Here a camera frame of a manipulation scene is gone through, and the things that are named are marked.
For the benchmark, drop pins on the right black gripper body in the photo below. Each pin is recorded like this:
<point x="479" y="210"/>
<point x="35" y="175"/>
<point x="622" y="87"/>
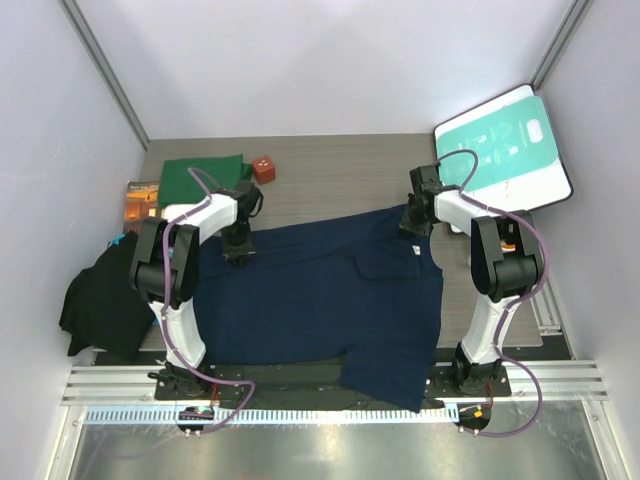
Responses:
<point x="415" y="222"/>

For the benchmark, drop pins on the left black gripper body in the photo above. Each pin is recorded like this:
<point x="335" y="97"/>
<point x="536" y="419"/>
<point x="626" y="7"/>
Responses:
<point x="237" y="242"/>

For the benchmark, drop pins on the red cube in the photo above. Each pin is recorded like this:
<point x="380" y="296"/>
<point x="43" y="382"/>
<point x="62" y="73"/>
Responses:
<point x="264" y="170"/>

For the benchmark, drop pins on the navy blue t-shirt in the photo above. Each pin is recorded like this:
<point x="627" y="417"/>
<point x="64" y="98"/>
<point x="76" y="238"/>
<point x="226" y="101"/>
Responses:
<point x="353" y="288"/>

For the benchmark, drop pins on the white mug orange inside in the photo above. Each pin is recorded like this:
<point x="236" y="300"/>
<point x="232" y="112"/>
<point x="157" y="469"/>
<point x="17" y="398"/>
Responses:
<point x="508" y="246"/>

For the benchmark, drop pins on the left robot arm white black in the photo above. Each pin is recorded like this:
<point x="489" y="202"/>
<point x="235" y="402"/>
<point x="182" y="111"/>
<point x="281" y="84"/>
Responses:
<point x="165" y="271"/>

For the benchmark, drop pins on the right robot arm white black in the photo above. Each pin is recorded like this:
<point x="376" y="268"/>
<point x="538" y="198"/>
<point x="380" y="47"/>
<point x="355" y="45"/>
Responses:
<point x="506" y="264"/>

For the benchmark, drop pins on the white folded t-shirt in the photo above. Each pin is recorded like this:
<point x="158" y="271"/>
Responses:
<point x="172" y="210"/>

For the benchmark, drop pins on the brown cover book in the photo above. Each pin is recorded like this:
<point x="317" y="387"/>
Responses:
<point x="141" y="202"/>

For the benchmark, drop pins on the teal folding board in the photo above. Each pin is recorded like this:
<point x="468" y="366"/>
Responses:
<point x="510" y="142"/>

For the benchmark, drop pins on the black crumpled t-shirt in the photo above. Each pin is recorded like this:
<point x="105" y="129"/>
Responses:
<point x="101" y="309"/>

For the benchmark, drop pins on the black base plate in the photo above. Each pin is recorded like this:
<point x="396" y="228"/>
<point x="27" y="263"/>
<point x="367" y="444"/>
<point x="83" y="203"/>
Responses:
<point x="318" y="386"/>

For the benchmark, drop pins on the white whiteboard black frame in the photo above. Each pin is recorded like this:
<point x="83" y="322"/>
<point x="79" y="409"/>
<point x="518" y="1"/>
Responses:
<point x="530" y="191"/>

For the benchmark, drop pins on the white slotted cable duct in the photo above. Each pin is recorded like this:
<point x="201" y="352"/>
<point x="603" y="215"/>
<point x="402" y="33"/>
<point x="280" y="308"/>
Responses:
<point x="193" y="416"/>

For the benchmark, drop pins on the right aluminium frame post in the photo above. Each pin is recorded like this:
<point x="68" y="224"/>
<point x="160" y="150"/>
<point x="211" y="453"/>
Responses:
<point x="568" y="27"/>

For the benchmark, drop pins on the aluminium frame post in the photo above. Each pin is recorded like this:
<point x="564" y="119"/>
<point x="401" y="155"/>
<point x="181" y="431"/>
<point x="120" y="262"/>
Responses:
<point x="568" y="27"/>
<point x="85" y="33"/>

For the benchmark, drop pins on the left aluminium frame post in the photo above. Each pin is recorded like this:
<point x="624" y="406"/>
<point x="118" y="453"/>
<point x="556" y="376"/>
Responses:
<point x="85" y="33"/>

